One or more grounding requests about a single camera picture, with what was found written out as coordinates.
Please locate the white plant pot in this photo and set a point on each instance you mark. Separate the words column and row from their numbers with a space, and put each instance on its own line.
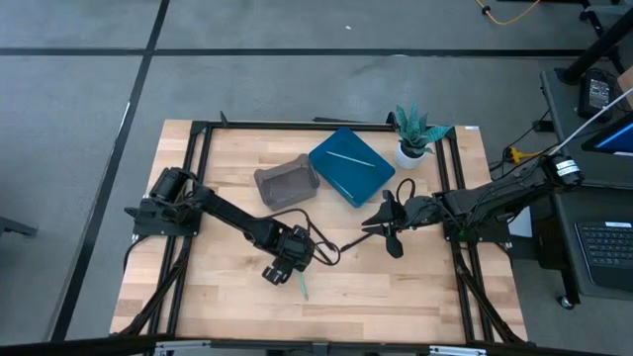
column 406, row 160

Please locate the blue plastic tray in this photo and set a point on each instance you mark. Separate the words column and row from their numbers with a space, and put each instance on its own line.
column 366, row 180

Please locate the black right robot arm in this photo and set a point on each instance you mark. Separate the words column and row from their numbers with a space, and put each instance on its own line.
column 494, row 195

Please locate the black stand bar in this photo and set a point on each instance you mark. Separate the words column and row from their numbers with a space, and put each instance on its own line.
column 598, row 47

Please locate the silver metal plate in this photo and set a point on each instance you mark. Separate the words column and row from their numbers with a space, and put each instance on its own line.
column 457, row 351
column 183, row 348

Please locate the tablet with blue screen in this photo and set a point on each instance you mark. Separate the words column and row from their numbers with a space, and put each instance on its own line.
column 618, row 141

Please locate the brown cardboard box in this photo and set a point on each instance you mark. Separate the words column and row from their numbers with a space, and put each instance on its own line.
column 628, row 84

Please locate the dark grey stand foot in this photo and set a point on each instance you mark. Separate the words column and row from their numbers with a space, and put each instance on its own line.
column 15, row 226

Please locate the black crossbar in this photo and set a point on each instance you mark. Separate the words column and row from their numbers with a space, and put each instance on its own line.
column 74, row 348

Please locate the green artificial plant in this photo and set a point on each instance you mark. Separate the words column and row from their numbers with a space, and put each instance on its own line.
column 415, row 131

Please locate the grey translucent plastic bin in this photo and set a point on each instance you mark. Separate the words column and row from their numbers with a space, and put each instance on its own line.
column 287, row 185

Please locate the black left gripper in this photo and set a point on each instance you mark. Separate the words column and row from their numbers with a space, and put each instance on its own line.
column 294, row 244

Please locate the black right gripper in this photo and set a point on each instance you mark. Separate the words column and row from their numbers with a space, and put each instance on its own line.
column 418, row 212

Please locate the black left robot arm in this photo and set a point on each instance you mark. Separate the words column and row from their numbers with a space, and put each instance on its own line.
column 232, row 212

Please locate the black caster wheel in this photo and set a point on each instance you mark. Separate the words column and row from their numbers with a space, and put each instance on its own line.
column 567, row 302

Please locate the black laptop keyboard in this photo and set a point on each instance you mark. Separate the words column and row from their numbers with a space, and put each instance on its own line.
column 608, row 252

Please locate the black power adapter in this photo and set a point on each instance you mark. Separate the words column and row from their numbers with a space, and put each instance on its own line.
column 596, row 94

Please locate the grey equipment cart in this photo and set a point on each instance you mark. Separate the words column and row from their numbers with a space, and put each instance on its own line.
column 559, row 99

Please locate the black power plug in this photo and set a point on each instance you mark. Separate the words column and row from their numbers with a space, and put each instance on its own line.
column 543, row 125

